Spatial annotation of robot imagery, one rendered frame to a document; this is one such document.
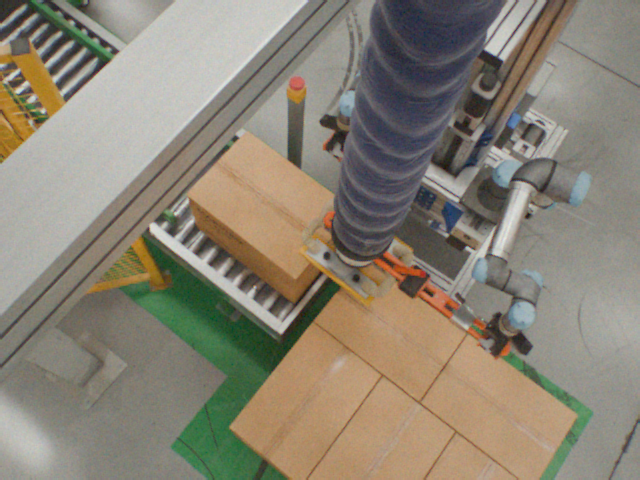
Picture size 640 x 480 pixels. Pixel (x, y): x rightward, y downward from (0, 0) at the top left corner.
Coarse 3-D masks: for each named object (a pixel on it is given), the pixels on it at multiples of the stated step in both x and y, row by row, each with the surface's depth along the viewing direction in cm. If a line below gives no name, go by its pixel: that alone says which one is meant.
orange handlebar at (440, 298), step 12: (324, 216) 249; (384, 264) 244; (396, 264) 245; (396, 276) 243; (432, 288) 242; (432, 300) 240; (444, 300) 240; (444, 312) 239; (480, 324) 238; (480, 336) 236
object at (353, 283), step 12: (300, 252) 256; (312, 252) 256; (324, 252) 254; (324, 264) 255; (336, 276) 254; (348, 276) 254; (360, 276) 254; (348, 288) 252; (360, 288) 252; (360, 300) 252; (372, 300) 252
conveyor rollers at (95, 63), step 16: (16, 16) 360; (32, 16) 359; (0, 32) 357; (16, 32) 355; (48, 32) 360; (64, 32) 357; (48, 48) 354; (64, 48) 353; (48, 64) 350; (64, 64) 350; (96, 64) 352; (80, 80) 348; (32, 96) 342; (64, 96) 345; (176, 208) 326; (160, 224) 323; (192, 224) 323; (208, 256) 318; (224, 272) 316; (240, 272) 316; (256, 288) 314; (272, 304) 312; (288, 304) 312
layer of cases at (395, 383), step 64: (320, 320) 311; (384, 320) 312; (448, 320) 314; (320, 384) 301; (384, 384) 302; (448, 384) 303; (512, 384) 305; (256, 448) 290; (320, 448) 291; (384, 448) 293; (448, 448) 294; (512, 448) 295
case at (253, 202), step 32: (224, 160) 291; (256, 160) 292; (192, 192) 285; (224, 192) 286; (256, 192) 287; (288, 192) 288; (320, 192) 288; (224, 224) 282; (256, 224) 282; (288, 224) 283; (256, 256) 288; (288, 256) 278; (288, 288) 295
